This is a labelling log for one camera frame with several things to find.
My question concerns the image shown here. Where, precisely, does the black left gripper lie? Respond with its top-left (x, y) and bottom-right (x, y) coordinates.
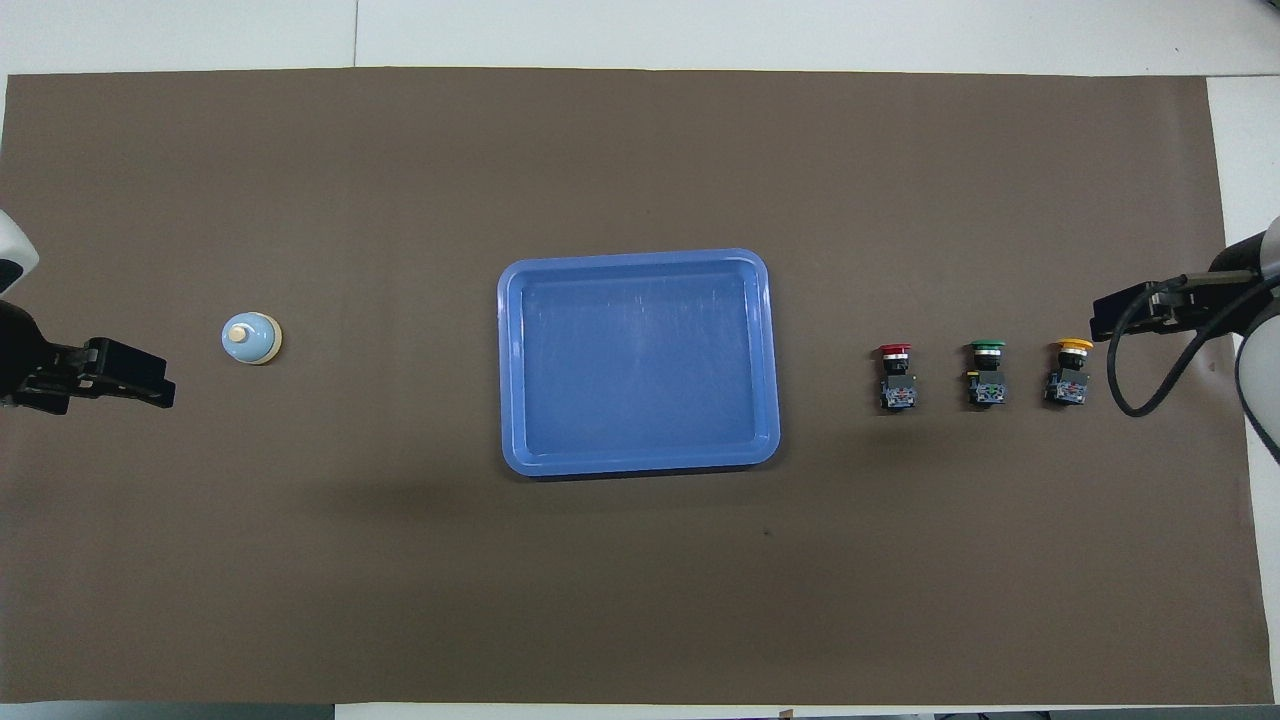
top-left (0, 298), bottom-right (177, 415)

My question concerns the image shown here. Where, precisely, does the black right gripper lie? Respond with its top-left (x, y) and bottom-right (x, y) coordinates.
top-left (1090, 235), bottom-right (1271, 343)

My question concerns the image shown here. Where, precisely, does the yellow push button switch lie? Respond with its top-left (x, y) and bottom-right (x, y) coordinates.
top-left (1043, 338), bottom-right (1095, 407)

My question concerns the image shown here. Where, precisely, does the light blue call bell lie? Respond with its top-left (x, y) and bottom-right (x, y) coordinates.
top-left (220, 311), bottom-right (284, 366)

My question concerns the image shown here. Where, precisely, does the green push button switch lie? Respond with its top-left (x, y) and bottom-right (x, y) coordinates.
top-left (965, 339), bottom-right (1007, 410)

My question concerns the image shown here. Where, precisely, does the red push button switch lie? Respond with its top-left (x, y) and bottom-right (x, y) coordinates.
top-left (877, 343), bottom-right (919, 414)

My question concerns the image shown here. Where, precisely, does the blue plastic tray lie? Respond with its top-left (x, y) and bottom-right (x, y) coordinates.
top-left (497, 247), bottom-right (782, 478)

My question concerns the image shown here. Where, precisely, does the brown table mat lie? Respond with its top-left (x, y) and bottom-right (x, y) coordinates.
top-left (0, 66), bottom-right (1276, 706)

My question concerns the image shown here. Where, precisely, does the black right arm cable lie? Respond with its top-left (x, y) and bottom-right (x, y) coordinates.
top-left (1106, 272), bottom-right (1280, 419)

